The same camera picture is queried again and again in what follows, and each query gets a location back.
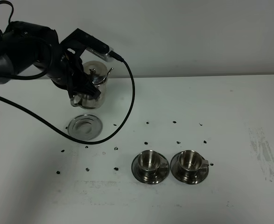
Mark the right stainless steel teacup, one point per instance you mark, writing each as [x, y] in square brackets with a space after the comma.
[192, 161]

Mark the right stainless steel saucer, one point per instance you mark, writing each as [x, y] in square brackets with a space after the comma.
[184, 176]

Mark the stainless steel teapot saucer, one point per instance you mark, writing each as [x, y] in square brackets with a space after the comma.
[85, 127]

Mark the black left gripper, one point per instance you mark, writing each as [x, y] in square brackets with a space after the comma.
[67, 73]

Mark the left stainless steel saucer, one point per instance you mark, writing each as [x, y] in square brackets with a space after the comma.
[148, 178]

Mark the stainless steel teacup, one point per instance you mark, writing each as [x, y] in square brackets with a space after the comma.
[151, 161]
[192, 161]

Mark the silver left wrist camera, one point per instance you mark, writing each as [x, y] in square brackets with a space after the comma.
[79, 41]

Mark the left stainless steel teacup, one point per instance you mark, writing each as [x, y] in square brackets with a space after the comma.
[151, 161]

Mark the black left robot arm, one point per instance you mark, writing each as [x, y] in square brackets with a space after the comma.
[24, 44]

